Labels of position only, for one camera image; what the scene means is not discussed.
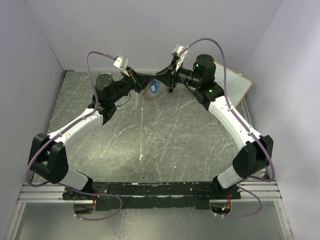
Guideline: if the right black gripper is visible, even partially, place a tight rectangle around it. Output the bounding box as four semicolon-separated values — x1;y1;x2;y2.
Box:
153;58;201;89

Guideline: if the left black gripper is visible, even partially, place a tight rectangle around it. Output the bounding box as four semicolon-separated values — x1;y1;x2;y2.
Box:
109;66;155;104

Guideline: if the blue tagged key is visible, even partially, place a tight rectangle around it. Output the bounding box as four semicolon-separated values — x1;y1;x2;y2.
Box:
149;84;157;94
153;79;160;90

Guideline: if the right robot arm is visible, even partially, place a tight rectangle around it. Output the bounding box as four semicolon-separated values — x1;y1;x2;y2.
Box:
154;54;273;199

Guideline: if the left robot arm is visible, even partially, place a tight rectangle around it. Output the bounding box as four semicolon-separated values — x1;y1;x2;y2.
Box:
28;67;154;200

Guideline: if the yellow framed whiteboard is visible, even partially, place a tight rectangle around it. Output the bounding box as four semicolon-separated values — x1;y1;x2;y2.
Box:
214;61;253;107

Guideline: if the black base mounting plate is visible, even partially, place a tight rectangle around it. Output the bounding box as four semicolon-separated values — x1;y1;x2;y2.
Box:
62;181;241;211

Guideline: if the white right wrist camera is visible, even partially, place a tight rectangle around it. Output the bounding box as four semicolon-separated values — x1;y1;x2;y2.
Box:
171;44;188;72

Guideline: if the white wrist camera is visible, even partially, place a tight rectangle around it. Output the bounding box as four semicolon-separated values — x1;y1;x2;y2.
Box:
171;44;188;72
113;55;129;70

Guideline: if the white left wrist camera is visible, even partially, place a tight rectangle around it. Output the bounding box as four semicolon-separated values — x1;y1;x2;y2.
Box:
113;55;129;70

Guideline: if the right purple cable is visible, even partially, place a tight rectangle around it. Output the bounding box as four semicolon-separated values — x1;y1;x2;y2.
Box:
179;37;276;219

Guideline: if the purple cable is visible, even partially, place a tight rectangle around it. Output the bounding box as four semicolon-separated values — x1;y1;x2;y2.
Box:
179;37;276;219
24;51;123;221

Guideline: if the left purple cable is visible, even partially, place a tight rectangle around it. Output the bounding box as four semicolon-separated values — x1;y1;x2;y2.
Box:
24;51;123;221

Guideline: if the aluminium rail frame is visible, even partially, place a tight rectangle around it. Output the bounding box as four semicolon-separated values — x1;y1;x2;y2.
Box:
4;98;291;240

